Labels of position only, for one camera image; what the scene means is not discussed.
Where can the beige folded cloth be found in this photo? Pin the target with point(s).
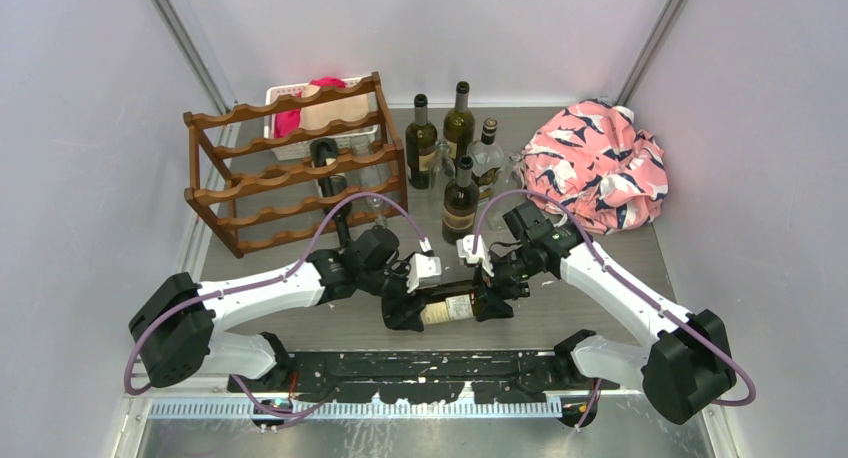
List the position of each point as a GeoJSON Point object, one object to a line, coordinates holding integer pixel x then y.
{"type": "Point", "coordinates": [349, 109]}

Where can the clear glass bottle by cloth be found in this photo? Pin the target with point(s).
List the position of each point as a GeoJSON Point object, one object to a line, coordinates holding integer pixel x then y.
{"type": "Point", "coordinates": [511, 178]}

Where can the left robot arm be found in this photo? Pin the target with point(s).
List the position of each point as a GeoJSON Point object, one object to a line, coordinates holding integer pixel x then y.
{"type": "Point", "coordinates": [184, 328]}

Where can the pink shark print cloth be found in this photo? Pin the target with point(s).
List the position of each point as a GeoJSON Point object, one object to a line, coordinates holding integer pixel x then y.
{"type": "Point", "coordinates": [591, 159]}

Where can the aluminium corner post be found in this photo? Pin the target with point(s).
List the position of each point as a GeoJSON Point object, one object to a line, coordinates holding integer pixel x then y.
{"type": "Point", "coordinates": [191, 39]}
{"type": "Point", "coordinates": [662, 27]}

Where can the clear bottle with dark cap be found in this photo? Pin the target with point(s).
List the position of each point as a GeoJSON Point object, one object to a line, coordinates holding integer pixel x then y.
{"type": "Point", "coordinates": [488, 159]}

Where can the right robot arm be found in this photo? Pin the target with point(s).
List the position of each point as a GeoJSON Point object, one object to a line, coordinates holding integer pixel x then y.
{"type": "Point", "coordinates": [680, 360]}

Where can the dark bottle white label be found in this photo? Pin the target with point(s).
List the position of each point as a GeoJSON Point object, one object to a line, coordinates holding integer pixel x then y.
{"type": "Point", "coordinates": [324, 152]}

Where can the dark bottle brown label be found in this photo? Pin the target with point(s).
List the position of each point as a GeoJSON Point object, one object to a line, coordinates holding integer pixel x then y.
{"type": "Point", "coordinates": [460, 202]}

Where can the dark green bottle far back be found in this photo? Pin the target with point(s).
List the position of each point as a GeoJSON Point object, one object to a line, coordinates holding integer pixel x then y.
{"type": "Point", "coordinates": [459, 123]}

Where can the dark green bottle far left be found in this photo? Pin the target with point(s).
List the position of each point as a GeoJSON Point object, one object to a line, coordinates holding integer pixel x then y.
{"type": "Point", "coordinates": [420, 144]}

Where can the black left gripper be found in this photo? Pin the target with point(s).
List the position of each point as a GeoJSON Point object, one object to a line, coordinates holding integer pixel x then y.
{"type": "Point", "coordinates": [397, 314]}

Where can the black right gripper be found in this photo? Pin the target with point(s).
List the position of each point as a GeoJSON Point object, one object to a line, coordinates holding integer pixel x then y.
{"type": "Point", "coordinates": [492, 304]}

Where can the red cloth in basket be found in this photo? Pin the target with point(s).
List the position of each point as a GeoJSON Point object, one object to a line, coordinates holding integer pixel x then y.
{"type": "Point", "coordinates": [288, 121]}

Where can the small clear glass bottle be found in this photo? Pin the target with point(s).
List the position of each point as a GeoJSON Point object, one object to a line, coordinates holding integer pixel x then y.
{"type": "Point", "coordinates": [441, 172]}

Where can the wooden wine rack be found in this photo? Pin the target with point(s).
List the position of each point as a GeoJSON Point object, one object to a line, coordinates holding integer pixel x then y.
{"type": "Point", "coordinates": [214, 188]}

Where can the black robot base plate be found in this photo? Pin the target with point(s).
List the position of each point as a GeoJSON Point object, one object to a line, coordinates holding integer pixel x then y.
{"type": "Point", "coordinates": [414, 377]}

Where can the dark green bottle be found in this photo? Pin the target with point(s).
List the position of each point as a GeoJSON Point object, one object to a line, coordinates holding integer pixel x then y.
{"type": "Point", "coordinates": [459, 123]}
{"type": "Point", "coordinates": [420, 144]}

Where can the aluminium corner post right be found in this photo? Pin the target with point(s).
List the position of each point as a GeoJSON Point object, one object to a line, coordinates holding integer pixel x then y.
{"type": "Point", "coordinates": [662, 27]}

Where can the aluminium frame rail front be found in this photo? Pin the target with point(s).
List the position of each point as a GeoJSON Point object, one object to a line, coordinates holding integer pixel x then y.
{"type": "Point", "coordinates": [571, 407]}

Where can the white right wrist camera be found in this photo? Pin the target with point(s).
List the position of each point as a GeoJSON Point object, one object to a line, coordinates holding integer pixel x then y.
{"type": "Point", "coordinates": [472, 252]}

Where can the dark bottle cream label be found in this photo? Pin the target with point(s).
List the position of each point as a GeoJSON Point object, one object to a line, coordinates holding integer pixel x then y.
{"type": "Point", "coordinates": [450, 302]}

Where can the aluminium corner post left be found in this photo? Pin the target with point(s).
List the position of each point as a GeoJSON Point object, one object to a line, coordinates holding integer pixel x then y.
{"type": "Point", "coordinates": [191, 39]}

